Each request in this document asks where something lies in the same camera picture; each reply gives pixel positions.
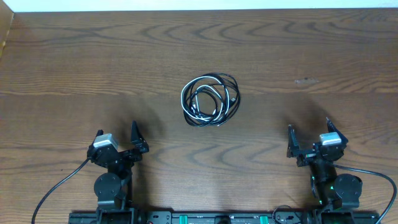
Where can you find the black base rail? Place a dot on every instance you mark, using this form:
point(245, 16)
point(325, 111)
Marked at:
point(134, 216)

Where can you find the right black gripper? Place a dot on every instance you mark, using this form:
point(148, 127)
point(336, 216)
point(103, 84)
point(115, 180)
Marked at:
point(306, 157)

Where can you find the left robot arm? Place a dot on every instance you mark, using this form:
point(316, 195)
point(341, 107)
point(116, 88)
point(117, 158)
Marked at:
point(113, 188)

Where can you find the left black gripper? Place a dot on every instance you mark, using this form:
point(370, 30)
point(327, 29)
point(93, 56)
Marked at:
point(140, 142)

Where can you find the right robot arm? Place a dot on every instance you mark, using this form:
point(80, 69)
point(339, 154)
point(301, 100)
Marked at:
point(334, 191)

